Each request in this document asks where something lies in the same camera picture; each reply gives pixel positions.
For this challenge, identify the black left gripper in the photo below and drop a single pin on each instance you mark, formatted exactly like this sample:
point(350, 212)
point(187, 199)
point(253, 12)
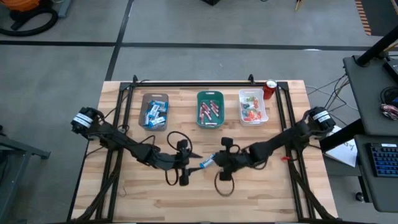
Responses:
point(183, 161)

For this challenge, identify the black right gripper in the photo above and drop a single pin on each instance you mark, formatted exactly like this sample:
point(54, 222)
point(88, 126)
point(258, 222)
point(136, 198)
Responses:
point(231, 160)

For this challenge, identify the red white Smarties candy roll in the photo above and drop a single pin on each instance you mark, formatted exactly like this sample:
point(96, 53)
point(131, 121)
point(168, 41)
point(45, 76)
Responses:
point(214, 108)
point(201, 110)
point(202, 118)
point(215, 112)
point(214, 104)
point(211, 124)
point(207, 114)
point(206, 106)

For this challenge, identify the red hard candy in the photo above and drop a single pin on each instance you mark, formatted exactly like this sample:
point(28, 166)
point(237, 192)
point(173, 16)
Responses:
point(248, 116)
point(258, 117)

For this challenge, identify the green hard candy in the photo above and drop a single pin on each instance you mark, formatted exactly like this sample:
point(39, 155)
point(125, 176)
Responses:
point(247, 99)

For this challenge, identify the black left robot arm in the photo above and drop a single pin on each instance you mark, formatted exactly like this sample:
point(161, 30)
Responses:
point(124, 144)

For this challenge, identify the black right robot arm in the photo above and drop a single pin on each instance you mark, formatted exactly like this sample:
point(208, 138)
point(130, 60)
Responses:
point(286, 140)

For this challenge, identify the teal plastic bin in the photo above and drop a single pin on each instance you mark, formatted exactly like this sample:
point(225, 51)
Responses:
point(209, 124)

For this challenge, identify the red clip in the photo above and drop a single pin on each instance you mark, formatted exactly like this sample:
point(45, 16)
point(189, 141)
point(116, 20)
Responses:
point(285, 158)

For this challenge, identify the grey translucent plastic bin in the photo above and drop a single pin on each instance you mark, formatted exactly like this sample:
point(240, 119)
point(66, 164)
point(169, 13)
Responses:
point(161, 97)

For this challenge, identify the white plastic bin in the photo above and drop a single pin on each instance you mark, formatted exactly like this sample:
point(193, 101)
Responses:
point(262, 93)

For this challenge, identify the red soda can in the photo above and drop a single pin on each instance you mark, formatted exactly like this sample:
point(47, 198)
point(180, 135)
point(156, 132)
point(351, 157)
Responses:
point(270, 88)

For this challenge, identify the white paper sheet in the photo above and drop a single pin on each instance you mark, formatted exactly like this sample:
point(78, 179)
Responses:
point(343, 152)

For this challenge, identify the grey metal cart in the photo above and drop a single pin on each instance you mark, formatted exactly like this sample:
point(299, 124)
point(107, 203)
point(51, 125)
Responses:
point(31, 150)

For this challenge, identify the dark grey desk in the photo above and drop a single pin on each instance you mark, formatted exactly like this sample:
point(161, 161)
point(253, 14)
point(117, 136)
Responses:
point(370, 93)
point(377, 186)

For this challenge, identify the black keyboard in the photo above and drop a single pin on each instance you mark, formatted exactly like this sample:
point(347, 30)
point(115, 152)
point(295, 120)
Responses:
point(385, 160)

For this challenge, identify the colourful wrapper pile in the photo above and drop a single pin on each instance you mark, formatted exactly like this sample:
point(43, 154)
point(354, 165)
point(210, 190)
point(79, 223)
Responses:
point(389, 111)

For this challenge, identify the black pole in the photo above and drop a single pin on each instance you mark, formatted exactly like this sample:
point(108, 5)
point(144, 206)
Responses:
point(377, 46)

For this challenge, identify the black mat striped edge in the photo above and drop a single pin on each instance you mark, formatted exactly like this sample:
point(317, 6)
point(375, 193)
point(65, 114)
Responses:
point(382, 18)

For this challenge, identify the orange vacuum cleaner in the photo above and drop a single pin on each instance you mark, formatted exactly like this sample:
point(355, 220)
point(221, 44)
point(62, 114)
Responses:
point(23, 4)

